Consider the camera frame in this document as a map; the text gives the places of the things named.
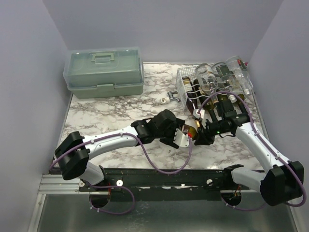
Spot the dark green brown-label wine bottle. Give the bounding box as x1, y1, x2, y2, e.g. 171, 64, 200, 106
181, 120, 199, 141

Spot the clear glass wine bottle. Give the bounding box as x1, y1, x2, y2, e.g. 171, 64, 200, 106
195, 63, 218, 96

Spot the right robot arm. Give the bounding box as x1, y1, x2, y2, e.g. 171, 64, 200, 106
194, 98, 307, 207

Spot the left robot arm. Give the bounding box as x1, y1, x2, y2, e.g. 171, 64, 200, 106
52, 110, 192, 191

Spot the dark green bottle black neck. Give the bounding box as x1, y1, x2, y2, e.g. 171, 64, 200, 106
193, 79, 218, 122

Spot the red bottle gold foil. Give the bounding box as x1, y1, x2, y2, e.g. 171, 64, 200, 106
182, 76, 198, 115

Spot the olive bottle silver cap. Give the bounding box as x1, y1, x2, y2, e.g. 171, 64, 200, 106
211, 92, 233, 108

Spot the green bottle black cap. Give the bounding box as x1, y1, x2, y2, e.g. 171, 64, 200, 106
237, 94, 248, 114

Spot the clear bottle dark label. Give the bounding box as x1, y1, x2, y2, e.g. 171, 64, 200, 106
211, 62, 237, 103

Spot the clear bottle red cap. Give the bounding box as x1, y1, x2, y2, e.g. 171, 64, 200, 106
226, 56, 253, 96

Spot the white plastic pipe fitting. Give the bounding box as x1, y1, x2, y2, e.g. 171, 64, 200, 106
157, 97, 170, 104

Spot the green plastic toolbox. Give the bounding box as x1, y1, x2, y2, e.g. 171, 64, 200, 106
63, 47, 144, 99

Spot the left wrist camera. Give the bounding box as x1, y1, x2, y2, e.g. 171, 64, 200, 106
173, 128, 189, 148

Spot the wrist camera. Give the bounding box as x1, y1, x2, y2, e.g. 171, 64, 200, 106
192, 109, 207, 129
173, 128, 189, 148

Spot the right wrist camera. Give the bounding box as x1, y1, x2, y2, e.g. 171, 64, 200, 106
192, 109, 207, 129

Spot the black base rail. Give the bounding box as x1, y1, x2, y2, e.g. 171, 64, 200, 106
79, 168, 251, 205

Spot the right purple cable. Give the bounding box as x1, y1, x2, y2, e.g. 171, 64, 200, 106
194, 91, 306, 211

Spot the white wire wine rack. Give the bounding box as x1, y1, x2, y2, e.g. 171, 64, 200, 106
176, 61, 253, 113

